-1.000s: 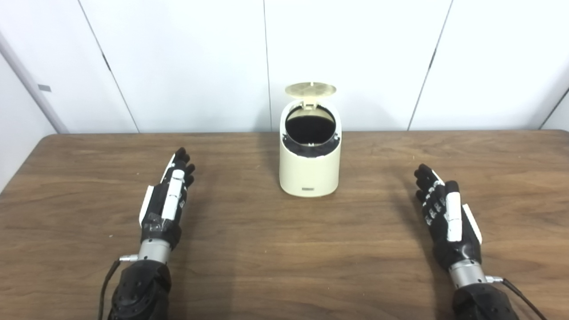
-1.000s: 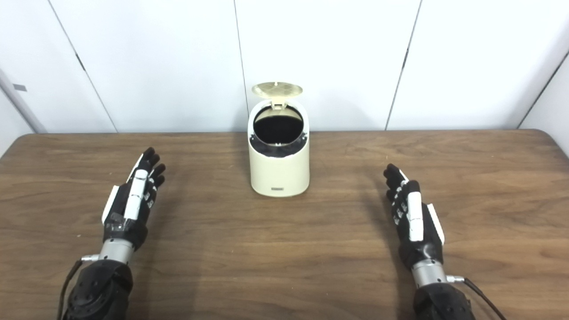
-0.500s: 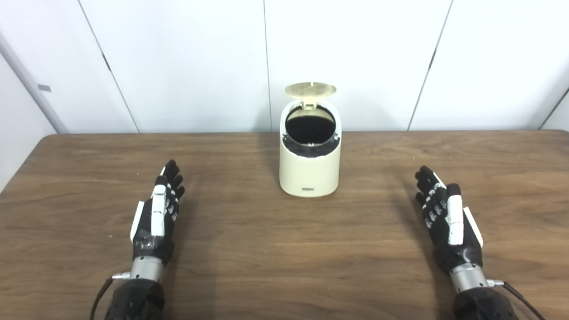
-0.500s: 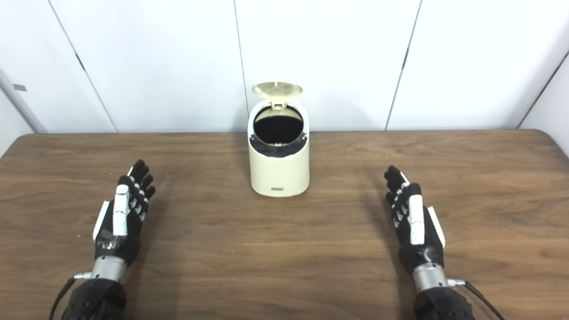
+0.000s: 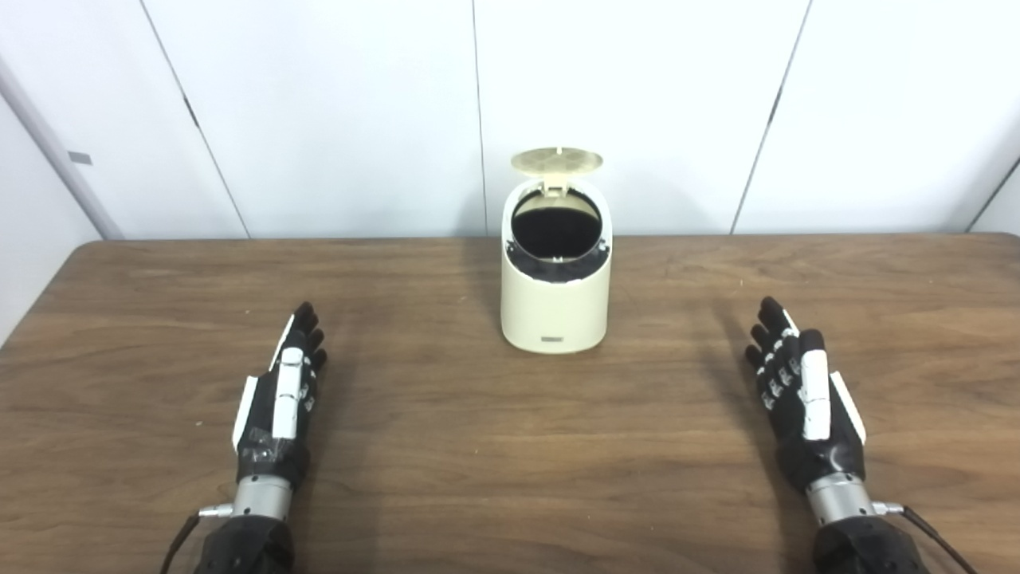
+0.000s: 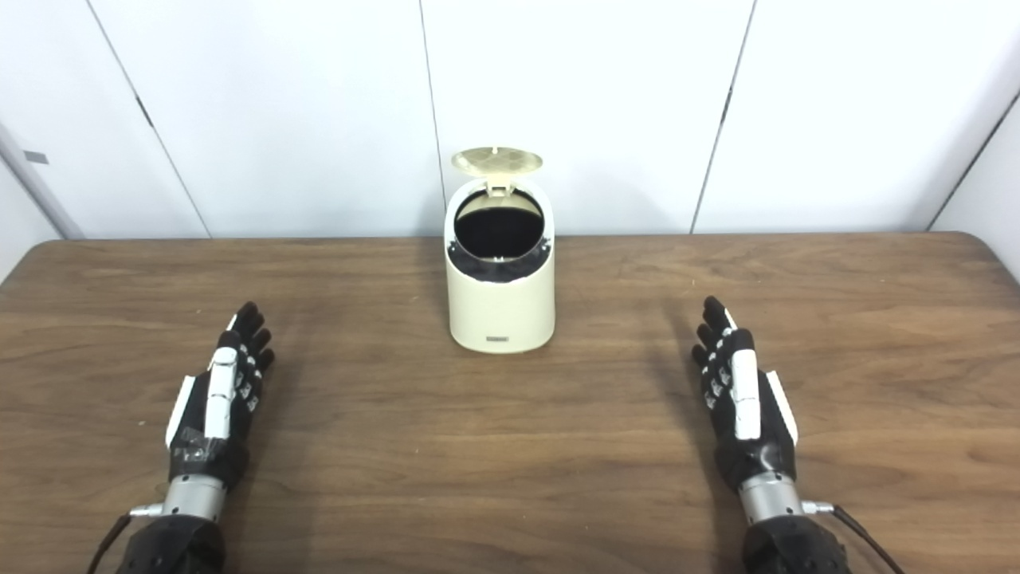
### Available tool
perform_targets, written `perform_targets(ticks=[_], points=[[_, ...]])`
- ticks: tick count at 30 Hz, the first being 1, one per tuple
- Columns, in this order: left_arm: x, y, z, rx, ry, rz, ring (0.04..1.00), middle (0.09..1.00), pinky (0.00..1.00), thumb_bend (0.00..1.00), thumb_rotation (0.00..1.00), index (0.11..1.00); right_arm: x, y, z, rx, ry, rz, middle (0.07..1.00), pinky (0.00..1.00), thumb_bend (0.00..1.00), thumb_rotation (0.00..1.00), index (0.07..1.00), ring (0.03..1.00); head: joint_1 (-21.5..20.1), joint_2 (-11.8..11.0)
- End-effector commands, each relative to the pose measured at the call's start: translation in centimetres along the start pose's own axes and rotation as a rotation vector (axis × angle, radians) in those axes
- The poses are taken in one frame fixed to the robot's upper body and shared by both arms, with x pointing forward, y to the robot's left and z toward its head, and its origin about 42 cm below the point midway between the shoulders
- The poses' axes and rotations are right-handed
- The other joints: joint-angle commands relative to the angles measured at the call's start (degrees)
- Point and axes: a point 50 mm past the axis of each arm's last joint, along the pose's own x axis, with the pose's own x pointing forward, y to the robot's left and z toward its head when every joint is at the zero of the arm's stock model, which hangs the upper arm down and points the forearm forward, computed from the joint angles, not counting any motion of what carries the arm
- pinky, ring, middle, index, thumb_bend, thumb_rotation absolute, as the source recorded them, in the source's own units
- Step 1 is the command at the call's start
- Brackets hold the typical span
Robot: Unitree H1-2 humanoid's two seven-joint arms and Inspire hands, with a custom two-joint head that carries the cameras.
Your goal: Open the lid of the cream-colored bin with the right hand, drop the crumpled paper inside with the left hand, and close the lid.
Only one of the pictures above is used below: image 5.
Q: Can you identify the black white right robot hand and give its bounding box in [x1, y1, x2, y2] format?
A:
[744, 297, 868, 493]

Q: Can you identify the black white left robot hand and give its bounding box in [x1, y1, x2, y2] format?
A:
[231, 301, 328, 489]

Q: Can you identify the cream round bin lid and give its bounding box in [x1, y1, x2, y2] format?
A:
[510, 147, 604, 196]

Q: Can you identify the cream-colored bin body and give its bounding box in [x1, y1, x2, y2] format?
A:
[500, 177, 614, 354]

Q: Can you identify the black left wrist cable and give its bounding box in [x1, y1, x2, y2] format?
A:
[159, 502, 236, 574]

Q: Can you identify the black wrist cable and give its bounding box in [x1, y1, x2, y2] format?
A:
[159, 502, 236, 574]
[873, 501, 981, 574]

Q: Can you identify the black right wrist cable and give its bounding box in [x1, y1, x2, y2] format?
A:
[873, 501, 981, 574]

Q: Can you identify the gray wall corner strip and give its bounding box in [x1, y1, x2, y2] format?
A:
[0, 56, 124, 240]

